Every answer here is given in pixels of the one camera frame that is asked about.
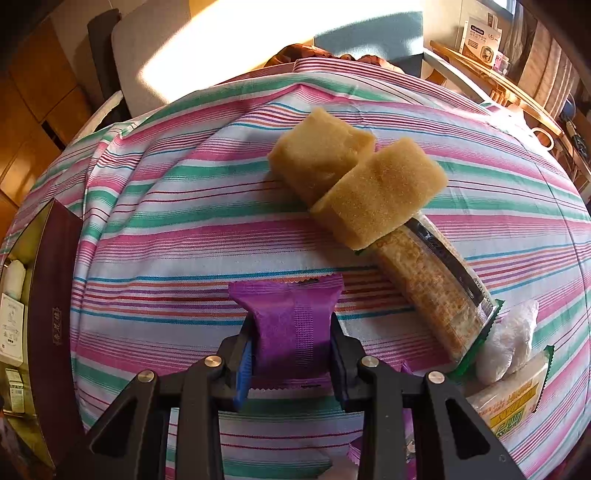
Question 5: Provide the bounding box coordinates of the yellow foam sponge block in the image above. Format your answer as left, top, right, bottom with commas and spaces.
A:
268, 108, 377, 208
309, 137, 448, 251

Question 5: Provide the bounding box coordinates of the yellow label cracker packet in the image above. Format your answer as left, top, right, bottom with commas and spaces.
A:
464, 345, 555, 444

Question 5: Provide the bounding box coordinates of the long clear cracker packet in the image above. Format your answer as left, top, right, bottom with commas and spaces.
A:
353, 212, 504, 384

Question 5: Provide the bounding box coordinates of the white bed frame rail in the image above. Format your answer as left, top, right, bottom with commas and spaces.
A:
422, 48, 491, 106

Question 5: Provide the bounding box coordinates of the wooden cabinet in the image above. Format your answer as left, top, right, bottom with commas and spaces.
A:
0, 18, 98, 232

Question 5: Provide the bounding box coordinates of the wooden side table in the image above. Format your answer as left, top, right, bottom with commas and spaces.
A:
429, 39, 566, 139

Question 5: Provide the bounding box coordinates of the beige striped curtain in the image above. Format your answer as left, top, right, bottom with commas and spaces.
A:
512, 9, 583, 116

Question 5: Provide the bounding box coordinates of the white printed carton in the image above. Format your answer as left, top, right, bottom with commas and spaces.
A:
459, 16, 503, 63

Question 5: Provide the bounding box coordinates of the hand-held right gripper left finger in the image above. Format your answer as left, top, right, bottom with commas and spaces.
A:
55, 314, 259, 480

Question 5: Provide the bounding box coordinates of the dark red gift box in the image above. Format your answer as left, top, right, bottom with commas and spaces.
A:
0, 198, 86, 480

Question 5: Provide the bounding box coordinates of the orange-brown cloth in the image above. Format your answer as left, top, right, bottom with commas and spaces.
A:
263, 43, 398, 70

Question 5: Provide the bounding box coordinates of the striped bed sheet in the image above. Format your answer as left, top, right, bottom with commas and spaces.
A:
0, 58, 591, 480

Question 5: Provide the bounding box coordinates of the purple snack packet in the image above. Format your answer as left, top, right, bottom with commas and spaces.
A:
348, 360, 419, 469
228, 273, 345, 393

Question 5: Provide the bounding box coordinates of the white kettle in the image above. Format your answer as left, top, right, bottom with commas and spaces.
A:
504, 105, 555, 151

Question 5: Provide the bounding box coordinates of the white paper card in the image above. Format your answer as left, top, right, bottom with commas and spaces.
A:
0, 293, 24, 367

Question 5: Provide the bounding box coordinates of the white plastic-wrapped bundle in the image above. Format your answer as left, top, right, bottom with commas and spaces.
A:
475, 299, 540, 383

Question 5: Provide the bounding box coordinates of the white pouch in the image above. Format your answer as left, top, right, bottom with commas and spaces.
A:
2, 260, 27, 301

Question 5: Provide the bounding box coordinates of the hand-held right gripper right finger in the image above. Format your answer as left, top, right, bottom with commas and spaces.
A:
329, 313, 527, 480

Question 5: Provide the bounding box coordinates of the colour-block upholstered headboard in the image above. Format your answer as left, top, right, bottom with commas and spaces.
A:
111, 0, 426, 116

